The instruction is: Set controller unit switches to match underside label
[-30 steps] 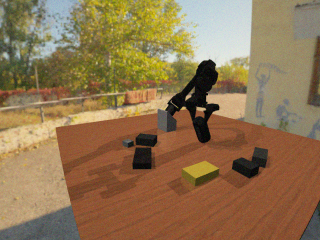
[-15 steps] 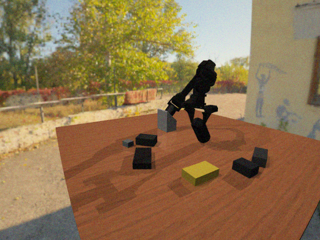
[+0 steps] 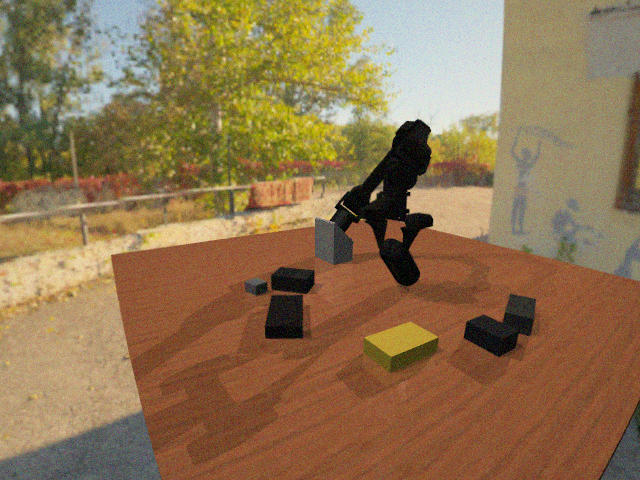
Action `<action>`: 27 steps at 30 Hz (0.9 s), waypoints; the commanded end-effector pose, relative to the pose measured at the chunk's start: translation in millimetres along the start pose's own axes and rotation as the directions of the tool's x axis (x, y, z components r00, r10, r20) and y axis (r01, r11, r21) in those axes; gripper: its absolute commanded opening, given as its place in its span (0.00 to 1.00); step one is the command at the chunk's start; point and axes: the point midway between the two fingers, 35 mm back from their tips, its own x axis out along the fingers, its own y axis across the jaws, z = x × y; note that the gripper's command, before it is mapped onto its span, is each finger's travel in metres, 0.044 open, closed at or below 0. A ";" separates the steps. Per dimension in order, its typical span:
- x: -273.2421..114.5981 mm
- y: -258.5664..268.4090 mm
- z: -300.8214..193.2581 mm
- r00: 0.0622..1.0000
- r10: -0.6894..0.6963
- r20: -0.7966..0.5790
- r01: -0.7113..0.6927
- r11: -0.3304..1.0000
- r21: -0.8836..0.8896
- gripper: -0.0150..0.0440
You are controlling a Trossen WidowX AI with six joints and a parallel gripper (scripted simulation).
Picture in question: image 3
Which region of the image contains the dark grey switch panel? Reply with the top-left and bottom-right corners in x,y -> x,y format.
380,238 -> 420,286

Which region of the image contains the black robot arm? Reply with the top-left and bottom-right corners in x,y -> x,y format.
330,118 -> 432,232

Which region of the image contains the yellow rectangular block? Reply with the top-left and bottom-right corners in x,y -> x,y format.
363,322 -> 439,373

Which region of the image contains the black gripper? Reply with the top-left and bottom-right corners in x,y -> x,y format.
365,187 -> 433,255

